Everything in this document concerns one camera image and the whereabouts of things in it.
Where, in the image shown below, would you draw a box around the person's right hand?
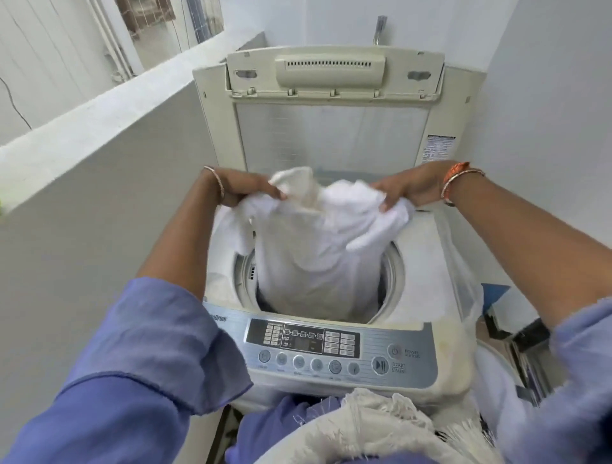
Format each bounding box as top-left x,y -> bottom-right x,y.
370,160 -> 455,214

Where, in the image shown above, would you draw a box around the person's left hand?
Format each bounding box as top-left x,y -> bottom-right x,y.
212,167 -> 288,209

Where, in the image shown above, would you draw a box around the white garment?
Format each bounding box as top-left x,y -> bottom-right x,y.
224,166 -> 416,322

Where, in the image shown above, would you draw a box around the white blue washing machine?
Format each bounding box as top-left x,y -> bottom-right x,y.
193,45 -> 486,412

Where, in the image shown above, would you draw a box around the white round laundry hamper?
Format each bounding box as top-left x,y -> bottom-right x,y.
470,339 -> 536,431

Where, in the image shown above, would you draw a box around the person's right forearm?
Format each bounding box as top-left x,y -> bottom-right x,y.
451,174 -> 612,331

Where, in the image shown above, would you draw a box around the person's left forearm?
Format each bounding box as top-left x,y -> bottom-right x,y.
136,170 -> 223,302

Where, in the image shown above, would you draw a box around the person's blue tunic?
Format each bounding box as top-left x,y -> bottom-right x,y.
0,277 -> 612,464

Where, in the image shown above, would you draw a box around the thin multicolour bangle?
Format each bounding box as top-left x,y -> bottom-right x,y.
203,165 -> 226,201

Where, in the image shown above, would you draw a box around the beaded green red bangle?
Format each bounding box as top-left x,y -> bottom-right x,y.
441,168 -> 486,207

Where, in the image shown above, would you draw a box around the grey framed window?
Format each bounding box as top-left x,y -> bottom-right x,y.
185,0 -> 224,44

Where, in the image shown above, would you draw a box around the white drain pipes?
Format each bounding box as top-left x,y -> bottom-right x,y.
88,0 -> 144,82

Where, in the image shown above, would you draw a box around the brown louvred window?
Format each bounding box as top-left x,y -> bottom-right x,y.
114,0 -> 177,34

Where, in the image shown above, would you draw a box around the white fringed scarf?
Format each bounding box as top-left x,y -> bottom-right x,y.
256,388 -> 503,464

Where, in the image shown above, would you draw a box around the orange thread bracelet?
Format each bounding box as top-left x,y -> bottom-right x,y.
442,161 -> 472,192

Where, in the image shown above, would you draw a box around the black wall cable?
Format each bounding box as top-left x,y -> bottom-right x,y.
0,76 -> 33,131

